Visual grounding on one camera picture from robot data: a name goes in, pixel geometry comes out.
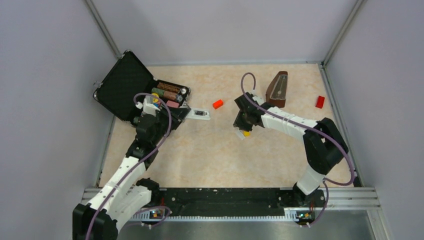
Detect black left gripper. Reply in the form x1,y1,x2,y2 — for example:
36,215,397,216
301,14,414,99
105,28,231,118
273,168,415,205
151,102,191,145

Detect white battery cover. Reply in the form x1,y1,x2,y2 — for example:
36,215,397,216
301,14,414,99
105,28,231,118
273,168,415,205
235,129,245,140

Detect white remote control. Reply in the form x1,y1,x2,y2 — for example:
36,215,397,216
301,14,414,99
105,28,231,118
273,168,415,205
186,108,211,121

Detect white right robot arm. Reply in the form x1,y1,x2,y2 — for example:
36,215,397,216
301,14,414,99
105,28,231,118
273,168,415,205
233,92,349,206

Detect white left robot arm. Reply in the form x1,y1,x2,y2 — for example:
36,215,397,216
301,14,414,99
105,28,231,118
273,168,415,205
72,105,191,240

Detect pink card deck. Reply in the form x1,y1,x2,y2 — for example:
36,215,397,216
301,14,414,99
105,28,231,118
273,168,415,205
166,100,180,108

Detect yellow poker chip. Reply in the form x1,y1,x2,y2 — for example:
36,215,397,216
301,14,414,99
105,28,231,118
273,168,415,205
151,93,160,103

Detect brown wooden metronome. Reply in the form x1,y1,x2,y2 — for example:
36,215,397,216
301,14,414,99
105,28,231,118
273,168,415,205
265,71,288,108

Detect orange toy block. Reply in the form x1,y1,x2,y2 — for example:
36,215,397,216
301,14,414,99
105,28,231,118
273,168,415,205
212,99,224,110

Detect black poker chip case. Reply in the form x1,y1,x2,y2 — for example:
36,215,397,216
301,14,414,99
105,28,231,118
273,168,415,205
93,50,191,124

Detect red toy brick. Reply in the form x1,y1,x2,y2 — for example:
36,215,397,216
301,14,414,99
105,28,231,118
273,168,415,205
315,95,326,109

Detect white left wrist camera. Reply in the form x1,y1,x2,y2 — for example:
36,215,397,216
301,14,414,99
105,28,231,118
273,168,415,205
142,96,160,116

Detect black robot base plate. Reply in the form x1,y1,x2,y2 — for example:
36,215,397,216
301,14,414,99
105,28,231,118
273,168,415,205
146,187,325,217

